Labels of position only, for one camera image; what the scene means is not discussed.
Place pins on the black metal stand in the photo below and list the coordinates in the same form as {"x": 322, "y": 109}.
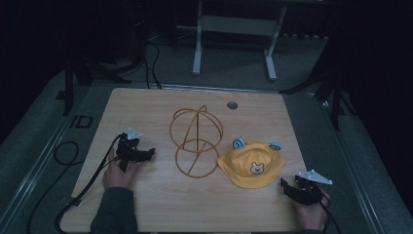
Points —
{"x": 68, "y": 84}
{"x": 336, "y": 97}

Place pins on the white metal table frame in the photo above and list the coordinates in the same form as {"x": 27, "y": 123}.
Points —
{"x": 239, "y": 25}

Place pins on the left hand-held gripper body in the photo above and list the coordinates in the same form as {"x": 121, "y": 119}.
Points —
{"x": 127, "y": 150}

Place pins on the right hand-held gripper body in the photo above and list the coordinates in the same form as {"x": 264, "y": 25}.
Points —
{"x": 310, "y": 188}

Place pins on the person's left hand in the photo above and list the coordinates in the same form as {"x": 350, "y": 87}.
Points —
{"x": 117, "y": 175}

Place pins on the yellow bear bucket hat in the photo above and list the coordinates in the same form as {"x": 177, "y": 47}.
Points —
{"x": 251, "y": 165}

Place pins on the person's right hand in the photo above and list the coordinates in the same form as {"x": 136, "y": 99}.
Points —
{"x": 312, "y": 216}

